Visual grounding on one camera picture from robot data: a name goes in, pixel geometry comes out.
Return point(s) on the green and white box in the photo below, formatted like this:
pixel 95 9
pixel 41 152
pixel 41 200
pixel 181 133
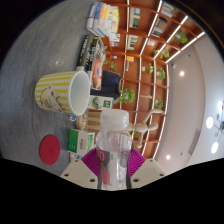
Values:
pixel 78 141

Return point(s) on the ceiling lights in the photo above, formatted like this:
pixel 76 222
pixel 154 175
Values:
pixel 209 122

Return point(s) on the dark flat books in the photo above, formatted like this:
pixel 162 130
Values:
pixel 96 63

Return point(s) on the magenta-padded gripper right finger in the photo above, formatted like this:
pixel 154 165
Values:
pixel 146 171

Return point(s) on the yellow striped white mug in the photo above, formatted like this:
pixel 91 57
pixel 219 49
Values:
pixel 56 93

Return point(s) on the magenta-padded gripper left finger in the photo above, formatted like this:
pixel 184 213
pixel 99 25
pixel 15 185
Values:
pixel 80 173

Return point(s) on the stack of colourful books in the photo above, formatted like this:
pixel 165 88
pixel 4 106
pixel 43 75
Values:
pixel 103 20

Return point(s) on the wooden artist mannequin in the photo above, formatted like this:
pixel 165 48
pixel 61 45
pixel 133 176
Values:
pixel 143 127

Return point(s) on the brown wooden shelf unit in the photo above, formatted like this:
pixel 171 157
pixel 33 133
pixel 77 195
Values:
pixel 146 83

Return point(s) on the dark blue chair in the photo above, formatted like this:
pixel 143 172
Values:
pixel 110 83

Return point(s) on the flat round red coaster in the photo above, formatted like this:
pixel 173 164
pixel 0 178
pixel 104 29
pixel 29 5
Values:
pixel 50 150

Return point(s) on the clear plastic drink bottle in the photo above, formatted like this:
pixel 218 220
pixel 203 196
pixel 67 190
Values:
pixel 113 146

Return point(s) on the green and white carton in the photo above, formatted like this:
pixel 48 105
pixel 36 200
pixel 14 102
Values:
pixel 100 102

